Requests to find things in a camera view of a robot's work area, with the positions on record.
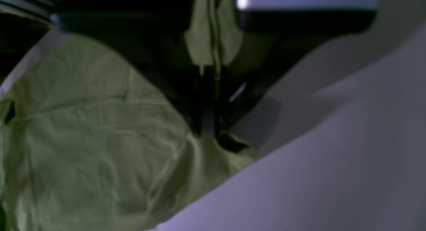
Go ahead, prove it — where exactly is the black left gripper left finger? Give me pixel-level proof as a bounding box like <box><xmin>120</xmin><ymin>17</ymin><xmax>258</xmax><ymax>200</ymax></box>
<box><xmin>50</xmin><ymin>0</ymin><xmax>215</xmax><ymax>138</ymax></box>

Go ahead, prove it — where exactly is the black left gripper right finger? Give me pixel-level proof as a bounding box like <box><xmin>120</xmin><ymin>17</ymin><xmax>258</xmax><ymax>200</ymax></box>
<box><xmin>215</xmin><ymin>0</ymin><xmax>377</xmax><ymax>136</ymax></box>

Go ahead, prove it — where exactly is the green T-shirt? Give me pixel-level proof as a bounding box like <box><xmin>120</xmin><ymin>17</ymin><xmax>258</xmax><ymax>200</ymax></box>
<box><xmin>0</xmin><ymin>0</ymin><xmax>257</xmax><ymax>231</ymax></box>

